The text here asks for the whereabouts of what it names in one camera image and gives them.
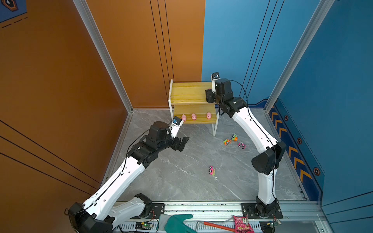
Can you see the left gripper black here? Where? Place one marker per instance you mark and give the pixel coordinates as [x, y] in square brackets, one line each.
[176, 146]

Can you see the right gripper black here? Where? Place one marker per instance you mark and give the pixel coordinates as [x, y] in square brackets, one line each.
[209, 96]

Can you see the pink green toy car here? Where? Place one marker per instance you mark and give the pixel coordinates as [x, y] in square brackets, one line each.
[211, 170]

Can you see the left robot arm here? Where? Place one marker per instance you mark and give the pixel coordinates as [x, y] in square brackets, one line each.
[99, 214]

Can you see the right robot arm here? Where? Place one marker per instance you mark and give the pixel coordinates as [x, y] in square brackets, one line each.
[270, 150]

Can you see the yellow wooden two-tier shelf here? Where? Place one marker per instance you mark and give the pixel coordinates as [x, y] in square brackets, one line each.
[188, 98]

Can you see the green orange toy truck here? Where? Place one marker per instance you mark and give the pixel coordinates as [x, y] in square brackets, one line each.
[227, 142]

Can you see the pink grey toy truck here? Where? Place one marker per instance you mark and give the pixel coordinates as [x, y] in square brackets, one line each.
[241, 145]

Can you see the green rubber glove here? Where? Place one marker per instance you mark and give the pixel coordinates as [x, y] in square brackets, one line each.
[175, 223]

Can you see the green circuit board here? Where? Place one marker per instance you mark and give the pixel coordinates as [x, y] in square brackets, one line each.
[143, 226]

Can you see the pink snack bag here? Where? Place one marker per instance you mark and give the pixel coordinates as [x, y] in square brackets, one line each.
[242, 225]

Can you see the small board right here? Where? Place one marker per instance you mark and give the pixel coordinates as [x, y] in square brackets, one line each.
[274, 223]

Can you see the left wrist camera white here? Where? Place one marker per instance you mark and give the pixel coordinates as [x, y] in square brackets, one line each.
[175, 126]

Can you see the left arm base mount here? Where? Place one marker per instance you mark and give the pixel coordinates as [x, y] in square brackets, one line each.
[154, 210]

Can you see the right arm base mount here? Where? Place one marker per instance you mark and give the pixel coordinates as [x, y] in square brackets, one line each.
[259, 210]

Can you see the red handled tool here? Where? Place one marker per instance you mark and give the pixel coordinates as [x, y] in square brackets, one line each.
[214, 225]

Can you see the aluminium rail frame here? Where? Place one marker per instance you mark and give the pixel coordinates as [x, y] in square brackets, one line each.
[220, 210]

